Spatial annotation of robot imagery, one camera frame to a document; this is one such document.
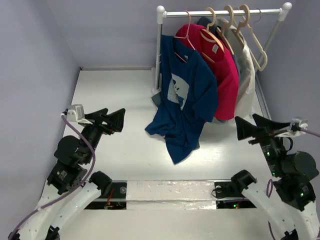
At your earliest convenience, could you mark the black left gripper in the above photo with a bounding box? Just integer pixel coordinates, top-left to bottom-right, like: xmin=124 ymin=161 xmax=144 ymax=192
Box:
xmin=80 ymin=107 xmax=127 ymax=163

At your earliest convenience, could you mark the pink wire hanger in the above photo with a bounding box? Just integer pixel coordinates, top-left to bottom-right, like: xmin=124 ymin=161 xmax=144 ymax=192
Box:
xmin=173 ymin=9 xmax=197 ymax=63

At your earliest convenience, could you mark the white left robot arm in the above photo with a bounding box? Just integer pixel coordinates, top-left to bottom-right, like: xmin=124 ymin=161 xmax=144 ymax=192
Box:
xmin=8 ymin=104 xmax=126 ymax=240

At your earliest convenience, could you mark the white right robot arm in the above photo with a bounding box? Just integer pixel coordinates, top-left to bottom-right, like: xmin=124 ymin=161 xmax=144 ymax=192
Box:
xmin=230 ymin=113 xmax=320 ymax=240

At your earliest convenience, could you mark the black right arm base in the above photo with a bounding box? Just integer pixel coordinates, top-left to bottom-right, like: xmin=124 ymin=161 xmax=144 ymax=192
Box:
xmin=211 ymin=181 xmax=256 ymax=209

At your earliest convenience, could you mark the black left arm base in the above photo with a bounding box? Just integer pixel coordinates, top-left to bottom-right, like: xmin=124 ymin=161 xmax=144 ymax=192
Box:
xmin=85 ymin=181 xmax=127 ymax=210

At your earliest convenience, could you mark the white t shirt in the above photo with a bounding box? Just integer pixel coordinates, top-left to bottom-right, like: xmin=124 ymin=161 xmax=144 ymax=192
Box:
xmin=225 ymin=25 xmax=255 ymax=118

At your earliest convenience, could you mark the red t shirt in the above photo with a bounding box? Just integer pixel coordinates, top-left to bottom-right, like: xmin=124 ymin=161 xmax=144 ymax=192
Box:
xmin=175 ymin=23 xmax=239 ymax=122

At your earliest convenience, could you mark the cream plastic empty hanger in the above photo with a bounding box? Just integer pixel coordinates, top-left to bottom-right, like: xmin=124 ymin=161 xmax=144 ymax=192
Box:
xmin=234 ymin=14 xmax=269 ymax=72

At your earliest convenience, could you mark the wooden hanger with red shirt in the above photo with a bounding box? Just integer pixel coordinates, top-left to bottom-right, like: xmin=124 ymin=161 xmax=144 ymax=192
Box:
xmin=200 ymin=7 xmax=225 ymax=53

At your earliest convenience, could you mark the wooden hanger with grey shirt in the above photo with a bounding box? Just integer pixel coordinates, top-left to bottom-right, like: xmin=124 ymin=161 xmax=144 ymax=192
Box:
xmin=217 ymin=4 xmax=234 ymax=56

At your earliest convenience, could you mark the wooden hanger with white shirt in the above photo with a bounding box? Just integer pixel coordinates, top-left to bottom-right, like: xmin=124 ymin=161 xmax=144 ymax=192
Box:
xmin=232 ymin=4 xmax=251 ymax=48

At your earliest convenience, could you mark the grey blue t shirt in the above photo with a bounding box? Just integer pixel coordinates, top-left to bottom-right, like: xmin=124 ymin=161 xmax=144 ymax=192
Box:
xmin=150 ymin=16 xmax=242 ymax=124

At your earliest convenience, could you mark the white metal clothes rack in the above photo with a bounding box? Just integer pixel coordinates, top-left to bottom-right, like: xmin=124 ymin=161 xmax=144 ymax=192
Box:
xmin=150 ymin=1 xmax=293 ymax=119

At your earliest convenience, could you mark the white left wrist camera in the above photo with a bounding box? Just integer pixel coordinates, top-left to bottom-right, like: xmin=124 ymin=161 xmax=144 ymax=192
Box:
xmin=61 ymin=104 xmax=91 ymax=124

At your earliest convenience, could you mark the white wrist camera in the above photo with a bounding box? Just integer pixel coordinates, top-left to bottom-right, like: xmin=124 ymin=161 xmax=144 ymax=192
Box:
xmin=276 ymin=117 xmax=308 ymax=138
xmin=61 ymin=104 xmax=91 ymax=124

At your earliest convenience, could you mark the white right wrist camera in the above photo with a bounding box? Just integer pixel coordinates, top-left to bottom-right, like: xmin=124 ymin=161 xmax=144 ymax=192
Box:
xmin=276 ymin=117 xmax=308 ymax=138

